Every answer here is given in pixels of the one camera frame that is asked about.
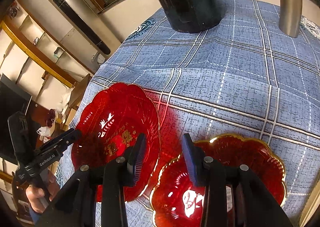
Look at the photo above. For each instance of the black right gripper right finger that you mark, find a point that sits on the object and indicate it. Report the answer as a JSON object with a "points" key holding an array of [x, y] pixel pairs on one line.
{"points": [[220, 205]]}

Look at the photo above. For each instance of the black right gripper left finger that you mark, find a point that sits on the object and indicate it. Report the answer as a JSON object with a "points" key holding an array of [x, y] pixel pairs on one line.
{"points": [[124, 171]]}

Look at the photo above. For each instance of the red glass scalloped plate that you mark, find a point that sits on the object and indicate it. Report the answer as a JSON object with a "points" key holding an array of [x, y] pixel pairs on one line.
{"points": [[110, 124]]}

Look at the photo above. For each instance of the person's left hand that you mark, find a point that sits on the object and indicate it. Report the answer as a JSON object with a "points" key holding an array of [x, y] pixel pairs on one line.
{"points": [[34, 194]]}

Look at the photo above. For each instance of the blue plaid tablecloth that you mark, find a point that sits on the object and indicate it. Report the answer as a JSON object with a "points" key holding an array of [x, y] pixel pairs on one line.
{"points": [[243, 76]]}

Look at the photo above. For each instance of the tall white tower fan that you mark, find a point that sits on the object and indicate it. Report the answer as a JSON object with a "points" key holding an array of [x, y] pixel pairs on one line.
{"points": [[88, 24]]}

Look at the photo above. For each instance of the stainless steel thermos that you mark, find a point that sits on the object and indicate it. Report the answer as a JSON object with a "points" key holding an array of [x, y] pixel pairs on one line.
{"points": [[290, 15]]}

